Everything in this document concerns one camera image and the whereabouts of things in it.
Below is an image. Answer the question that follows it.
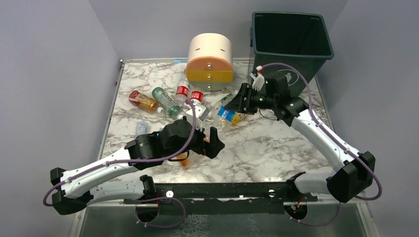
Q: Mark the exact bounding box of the clear bottle blue label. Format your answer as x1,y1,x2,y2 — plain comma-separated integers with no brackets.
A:
215,106,236,131

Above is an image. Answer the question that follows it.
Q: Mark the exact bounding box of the orange capped clear bottle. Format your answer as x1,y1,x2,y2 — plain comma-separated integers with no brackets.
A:
176,153,190,167

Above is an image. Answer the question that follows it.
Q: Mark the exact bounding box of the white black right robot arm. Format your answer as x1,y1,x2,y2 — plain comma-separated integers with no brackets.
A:
224,72,376,203

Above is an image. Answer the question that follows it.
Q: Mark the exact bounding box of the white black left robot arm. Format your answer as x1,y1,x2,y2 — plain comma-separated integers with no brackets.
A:
43,119,225,215

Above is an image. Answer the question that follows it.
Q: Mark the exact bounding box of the dark green plastic bin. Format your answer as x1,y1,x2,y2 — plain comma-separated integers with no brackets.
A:
248,11,334,96

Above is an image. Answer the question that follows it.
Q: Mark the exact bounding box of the yellow juice bottle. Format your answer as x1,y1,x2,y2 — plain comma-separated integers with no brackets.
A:
231,113,247,125

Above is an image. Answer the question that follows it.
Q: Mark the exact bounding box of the clear bottle dark green label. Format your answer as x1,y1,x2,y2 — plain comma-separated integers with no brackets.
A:
210,93,234,106

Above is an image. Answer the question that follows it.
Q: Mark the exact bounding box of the green tinted water bottle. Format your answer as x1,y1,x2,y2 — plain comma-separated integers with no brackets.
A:
152,87,182,119

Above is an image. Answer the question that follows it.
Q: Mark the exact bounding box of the clear bottle red label right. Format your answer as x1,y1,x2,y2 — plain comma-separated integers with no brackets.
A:
189,87,204,106

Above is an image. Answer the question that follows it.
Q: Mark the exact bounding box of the clear bottle red label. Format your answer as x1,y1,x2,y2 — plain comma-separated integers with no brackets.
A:
189,87,204,106
174,79,190,104

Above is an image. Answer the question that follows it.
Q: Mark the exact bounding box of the cream orange yellow drawer unit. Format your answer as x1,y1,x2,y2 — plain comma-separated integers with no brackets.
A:
185,33,234,91

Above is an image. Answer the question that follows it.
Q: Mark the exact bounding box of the clear bottle red label left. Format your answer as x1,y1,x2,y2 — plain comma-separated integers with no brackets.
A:
174,79,190,104

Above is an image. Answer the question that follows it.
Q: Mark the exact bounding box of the crushed clear bottle pink label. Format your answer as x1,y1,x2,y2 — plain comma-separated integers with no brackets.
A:
135,121,149,137

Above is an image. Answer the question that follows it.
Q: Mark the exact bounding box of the red label amber tea bottle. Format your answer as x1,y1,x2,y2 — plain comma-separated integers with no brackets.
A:
128,90,164,114

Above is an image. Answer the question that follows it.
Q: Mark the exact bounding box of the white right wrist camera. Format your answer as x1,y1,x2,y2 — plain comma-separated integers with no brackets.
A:
251,66,265,91

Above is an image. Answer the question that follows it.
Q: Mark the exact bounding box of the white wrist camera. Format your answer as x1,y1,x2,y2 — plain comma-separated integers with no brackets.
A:
251,66,265,91
186,105,211,130

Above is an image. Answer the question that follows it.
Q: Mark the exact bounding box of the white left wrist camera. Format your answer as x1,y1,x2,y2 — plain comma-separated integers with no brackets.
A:
186,105,211,130

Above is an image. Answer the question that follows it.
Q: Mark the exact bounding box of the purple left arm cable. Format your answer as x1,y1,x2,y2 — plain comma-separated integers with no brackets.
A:
42,99,197,207

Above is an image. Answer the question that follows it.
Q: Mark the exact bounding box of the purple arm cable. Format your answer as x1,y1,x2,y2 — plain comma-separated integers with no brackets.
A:
260,63,383,201
42,99,197,207

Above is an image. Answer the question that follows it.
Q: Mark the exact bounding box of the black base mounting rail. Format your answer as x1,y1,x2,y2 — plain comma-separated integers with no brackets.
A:
124,182,318,215

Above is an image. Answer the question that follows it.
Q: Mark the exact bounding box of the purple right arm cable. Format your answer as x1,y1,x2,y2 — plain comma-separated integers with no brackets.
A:
260,63,383,201

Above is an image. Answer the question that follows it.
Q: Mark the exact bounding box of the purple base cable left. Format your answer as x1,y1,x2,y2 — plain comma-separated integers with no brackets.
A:
134,196,186,229

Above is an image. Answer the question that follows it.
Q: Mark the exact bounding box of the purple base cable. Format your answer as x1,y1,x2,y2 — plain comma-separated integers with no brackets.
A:
283,201,343,228
134,196,186,229

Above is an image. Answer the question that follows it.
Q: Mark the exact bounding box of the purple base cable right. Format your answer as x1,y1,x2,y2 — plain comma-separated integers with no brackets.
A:
283,201,343,228

